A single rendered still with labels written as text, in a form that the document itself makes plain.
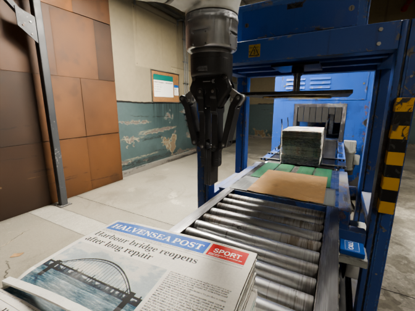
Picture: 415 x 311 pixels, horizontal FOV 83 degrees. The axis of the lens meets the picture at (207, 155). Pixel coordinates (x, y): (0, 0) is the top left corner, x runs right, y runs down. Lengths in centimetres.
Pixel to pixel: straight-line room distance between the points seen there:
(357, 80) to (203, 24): 313
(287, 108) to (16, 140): 335
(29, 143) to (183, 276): 317
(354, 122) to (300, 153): 164
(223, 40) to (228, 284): 35
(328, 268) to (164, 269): 55
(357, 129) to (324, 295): 291
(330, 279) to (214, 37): 65
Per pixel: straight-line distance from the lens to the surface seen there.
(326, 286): 74
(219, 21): 42
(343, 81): 346
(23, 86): 340
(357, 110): 346
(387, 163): 113
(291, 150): 193
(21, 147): 338
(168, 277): 34
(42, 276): 41
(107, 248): 42
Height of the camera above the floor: 125
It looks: 12 degrees down
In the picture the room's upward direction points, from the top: straight up
